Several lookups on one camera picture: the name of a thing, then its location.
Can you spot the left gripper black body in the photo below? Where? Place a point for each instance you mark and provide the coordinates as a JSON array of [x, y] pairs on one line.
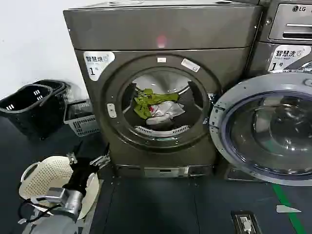
[[79, 176]]

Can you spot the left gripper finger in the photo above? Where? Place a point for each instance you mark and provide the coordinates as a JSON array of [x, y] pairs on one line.
[[100, 161], [72, 159]]

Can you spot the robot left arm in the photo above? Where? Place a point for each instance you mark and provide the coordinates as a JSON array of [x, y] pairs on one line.
[[65, 200]]

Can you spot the white perforated laundry basket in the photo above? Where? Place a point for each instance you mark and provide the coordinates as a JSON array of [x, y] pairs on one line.
[[48, 173]]

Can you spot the grey slotted plastic basket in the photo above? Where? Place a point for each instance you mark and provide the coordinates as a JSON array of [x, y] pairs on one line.
[[83, 124]]

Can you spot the white lint filter grille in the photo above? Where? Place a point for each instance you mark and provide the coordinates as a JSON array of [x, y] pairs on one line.
[[146, 130]]

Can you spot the black slotted laundry basket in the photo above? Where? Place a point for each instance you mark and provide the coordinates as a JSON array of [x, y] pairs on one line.
[[26, 114], [57, 85]]

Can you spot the green garment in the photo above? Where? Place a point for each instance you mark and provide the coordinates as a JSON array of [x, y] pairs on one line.
[[142, 104]]

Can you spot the white garment with red print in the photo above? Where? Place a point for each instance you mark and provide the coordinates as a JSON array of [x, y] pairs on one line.
[[168, 108]]

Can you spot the white number sticker on dryer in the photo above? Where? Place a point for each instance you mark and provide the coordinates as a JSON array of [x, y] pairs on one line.
[[95, 65]]

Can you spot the grey dryer with round opening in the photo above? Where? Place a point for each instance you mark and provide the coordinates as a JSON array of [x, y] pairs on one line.
[[97, 29]]

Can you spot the small white label sticker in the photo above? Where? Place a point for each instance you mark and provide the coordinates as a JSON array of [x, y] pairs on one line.
[[190, 64]]

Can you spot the floor socket box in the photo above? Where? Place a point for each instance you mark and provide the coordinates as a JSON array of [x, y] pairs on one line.
[[245, 221]]

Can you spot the round glass dryer door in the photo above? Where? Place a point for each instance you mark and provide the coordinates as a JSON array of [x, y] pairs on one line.
[[265, 131]]

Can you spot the white arrow floor marker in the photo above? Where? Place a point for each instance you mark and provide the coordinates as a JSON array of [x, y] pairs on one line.
[[284, 209]]

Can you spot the green floor tape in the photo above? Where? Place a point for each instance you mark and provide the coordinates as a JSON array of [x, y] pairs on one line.
[[286, 209]]

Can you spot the white number sticker with swoosh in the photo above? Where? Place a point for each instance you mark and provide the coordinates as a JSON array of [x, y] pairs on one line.
[[285, 58]]

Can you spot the grey machine with drawer panel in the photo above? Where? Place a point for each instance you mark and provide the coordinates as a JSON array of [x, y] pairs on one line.
[[280, 26]]

